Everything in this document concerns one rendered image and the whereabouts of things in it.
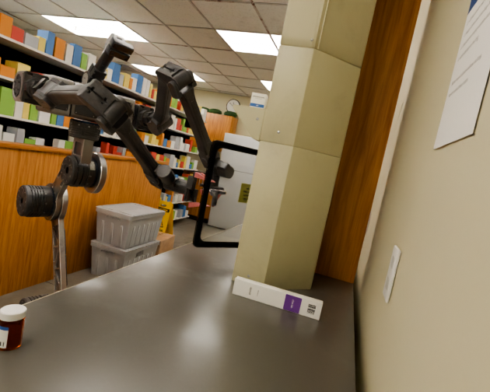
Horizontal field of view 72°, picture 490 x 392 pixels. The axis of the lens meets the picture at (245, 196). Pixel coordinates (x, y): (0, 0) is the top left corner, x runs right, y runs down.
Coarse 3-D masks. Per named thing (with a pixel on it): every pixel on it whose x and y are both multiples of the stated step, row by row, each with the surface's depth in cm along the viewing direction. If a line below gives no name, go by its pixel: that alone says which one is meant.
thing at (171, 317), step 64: (192, 256) 129; (64, 320) 69; (128, 320) 74; (192, 320) 80; (256, 320) 87; (320, 320) 95; (0, 384) 50; (64, 384) 52; (128, 384) 55; (192, 384) 58; (256, 384) 62; (320, 384) 65
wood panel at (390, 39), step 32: (384, 0) 129; (416, 0) 126; (384, 32) 130; (384, 64) 130; (384, 96) 130; (352, 128) 134; (384, 128) 131; (352, 160) 135; (352, 192) 135; (352, 224) 136; (320, 256) 140; (352, 256) 136
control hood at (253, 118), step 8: (240, 112) 109; (248, 112) 109; (256, 112) 108; (264, 112) 107; (240, 120) 110; (248, 120) 109; (256, 120) 108; (248, 128) 109; (256, 128) 108; (256, 136) 108
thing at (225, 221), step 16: (208, 160) 120; (224, 160) 124; (240, 160) 128; (224, 176) 125; (240, 176) 129; (224, 192) 127; (240, 192) 131; (208, 208) 124; (224, 208) 128; (240, 208) 132; (208, 224) 125; (224, 224) 129; (240, 224) 134; (208, 240) 127; (224, 240) 131
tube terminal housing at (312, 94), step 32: (288, 64) 104; (320, 64) 104; (288, 96) 105; (320, 96) 106; (352, 96) 112; (288, 128) 105; (320, 128) 108; (256, 160) 108; (288, 160) 105; (320, 160) 110; (256, 192) 109; (288, 192) 107; (320, 192) 113; (256, 224) 109; (288, 224) 109; (320, 224) 115; (256, 256) 110; (288, 256) 112; (288, 288) 114
